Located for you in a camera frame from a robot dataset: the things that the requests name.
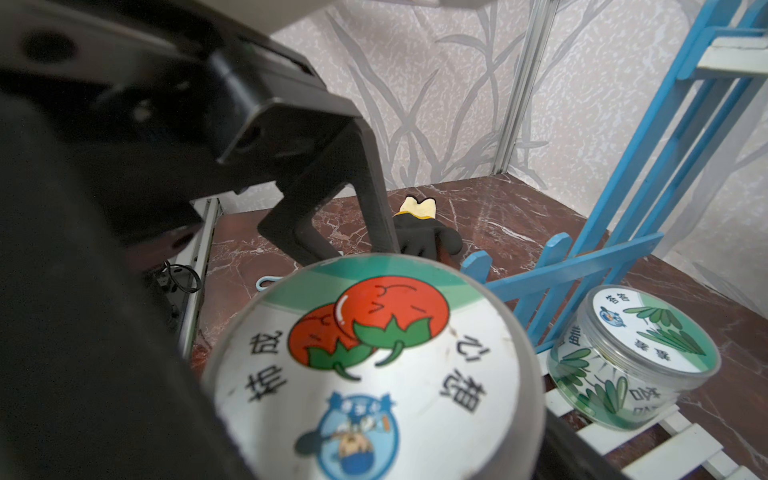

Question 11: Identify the aluminium front rail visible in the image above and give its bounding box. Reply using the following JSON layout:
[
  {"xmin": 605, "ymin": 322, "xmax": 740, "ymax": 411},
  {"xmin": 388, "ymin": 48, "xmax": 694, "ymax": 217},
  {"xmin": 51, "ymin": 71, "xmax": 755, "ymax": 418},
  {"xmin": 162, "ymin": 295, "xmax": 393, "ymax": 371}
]
[{"xmin": 163, "ymin": 197, "xmax": 222, "ymax": 359}]

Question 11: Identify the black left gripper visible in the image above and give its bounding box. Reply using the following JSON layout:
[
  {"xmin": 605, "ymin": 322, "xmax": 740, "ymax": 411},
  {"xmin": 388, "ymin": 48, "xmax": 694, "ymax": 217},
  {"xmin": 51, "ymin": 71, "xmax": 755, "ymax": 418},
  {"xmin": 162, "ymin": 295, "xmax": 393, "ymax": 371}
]
[{"xmin": 1, "ymin": 1, "xmax": 359, "ymax": 240}]

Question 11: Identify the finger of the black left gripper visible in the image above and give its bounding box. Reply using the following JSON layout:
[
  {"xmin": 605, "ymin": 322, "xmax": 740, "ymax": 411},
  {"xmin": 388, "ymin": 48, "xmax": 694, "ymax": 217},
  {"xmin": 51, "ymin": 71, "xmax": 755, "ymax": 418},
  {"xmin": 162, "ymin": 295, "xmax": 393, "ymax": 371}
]
[{"xmin": 257, "ymin": 116, "xmax": 402, "ymax": 266}]

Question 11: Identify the red strawberry label jar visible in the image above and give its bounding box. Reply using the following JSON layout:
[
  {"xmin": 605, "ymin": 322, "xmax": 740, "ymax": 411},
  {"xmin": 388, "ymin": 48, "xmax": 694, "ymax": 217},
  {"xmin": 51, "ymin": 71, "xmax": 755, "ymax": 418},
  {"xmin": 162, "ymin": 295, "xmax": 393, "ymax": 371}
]
[{"xmin": 202, "ymin": 254, "xmax": 545, "ymax": 479}]

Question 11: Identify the blue and white wooden shelf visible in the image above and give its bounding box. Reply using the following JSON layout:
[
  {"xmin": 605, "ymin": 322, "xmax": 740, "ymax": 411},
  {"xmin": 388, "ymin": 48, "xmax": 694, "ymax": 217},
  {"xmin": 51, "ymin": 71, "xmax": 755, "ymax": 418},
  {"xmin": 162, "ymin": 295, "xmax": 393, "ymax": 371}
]
[{"xmin": 461, "ymin": 1, "xmax": 767, "ymax": 479}]

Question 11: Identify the black and yellow work glove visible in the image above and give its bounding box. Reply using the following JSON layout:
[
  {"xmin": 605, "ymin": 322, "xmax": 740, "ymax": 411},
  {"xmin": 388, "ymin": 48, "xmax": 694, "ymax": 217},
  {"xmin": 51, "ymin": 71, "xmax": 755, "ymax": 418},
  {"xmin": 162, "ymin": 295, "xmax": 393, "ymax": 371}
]
[{"xmin": 392, "ymin": 195, "xmax": 463, "ymax": 261}]

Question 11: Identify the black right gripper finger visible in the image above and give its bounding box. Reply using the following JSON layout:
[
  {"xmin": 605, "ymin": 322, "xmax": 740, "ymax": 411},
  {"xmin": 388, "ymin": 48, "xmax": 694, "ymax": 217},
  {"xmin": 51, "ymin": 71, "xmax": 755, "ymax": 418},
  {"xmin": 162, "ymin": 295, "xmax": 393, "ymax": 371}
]
[{"xmin": 533, "ymin": 410, "xmax": 627, "ymax": 480}]

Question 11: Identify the green tree label jar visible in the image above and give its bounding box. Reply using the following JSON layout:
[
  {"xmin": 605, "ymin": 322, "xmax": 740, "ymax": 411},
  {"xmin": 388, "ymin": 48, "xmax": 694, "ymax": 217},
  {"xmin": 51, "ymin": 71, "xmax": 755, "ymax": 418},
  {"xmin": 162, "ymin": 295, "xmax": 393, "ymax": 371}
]
[{"xmin": 547, "ymin": 285, "xmax": 722, "ymax": 430}]

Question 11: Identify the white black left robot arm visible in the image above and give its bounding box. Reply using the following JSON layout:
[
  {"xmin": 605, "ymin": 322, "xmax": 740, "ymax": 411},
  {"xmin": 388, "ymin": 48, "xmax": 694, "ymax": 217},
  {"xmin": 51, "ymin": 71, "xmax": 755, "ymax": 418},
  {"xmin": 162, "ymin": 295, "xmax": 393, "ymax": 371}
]
[{"xmin": 1, "ymin": 1, "xmax": 398, "ymax": 479}]

